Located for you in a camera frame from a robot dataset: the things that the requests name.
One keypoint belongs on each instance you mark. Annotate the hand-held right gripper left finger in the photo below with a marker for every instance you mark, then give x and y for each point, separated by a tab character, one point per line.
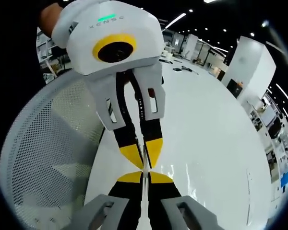
124	206

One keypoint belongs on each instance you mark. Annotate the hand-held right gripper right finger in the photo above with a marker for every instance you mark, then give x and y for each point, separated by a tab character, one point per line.
168	206

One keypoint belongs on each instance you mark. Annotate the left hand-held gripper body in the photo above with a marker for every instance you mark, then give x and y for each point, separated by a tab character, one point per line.
110	28

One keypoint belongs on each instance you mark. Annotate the thin white rod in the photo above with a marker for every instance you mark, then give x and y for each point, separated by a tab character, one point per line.
144	210

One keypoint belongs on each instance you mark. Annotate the clear food packaging bag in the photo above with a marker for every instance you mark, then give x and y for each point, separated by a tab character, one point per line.
206	191

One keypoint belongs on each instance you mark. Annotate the flat black item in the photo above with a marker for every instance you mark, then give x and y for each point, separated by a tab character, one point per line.
165	61

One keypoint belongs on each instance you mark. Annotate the white mesh office chair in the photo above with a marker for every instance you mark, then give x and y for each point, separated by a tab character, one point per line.
38	143

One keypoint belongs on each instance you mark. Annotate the black cabinet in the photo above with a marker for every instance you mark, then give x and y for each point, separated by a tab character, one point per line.
234	89

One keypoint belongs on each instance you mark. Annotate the white square pillar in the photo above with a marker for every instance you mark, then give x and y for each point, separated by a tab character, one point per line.
252	67

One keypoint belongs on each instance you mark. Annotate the blue crate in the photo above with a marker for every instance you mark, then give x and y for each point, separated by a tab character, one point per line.
285	182

